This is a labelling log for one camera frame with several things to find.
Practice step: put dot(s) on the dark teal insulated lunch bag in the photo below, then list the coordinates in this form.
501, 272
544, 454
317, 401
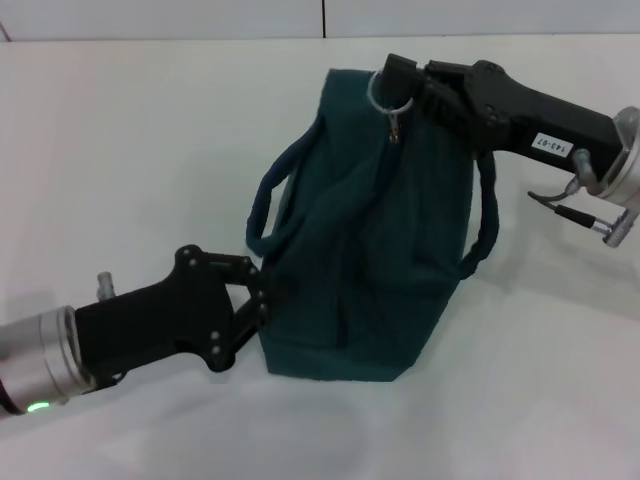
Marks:
375, 225

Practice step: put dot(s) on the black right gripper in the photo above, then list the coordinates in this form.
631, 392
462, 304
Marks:
530, 120

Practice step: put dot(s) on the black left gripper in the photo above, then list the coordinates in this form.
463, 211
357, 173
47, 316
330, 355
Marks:
165, 315

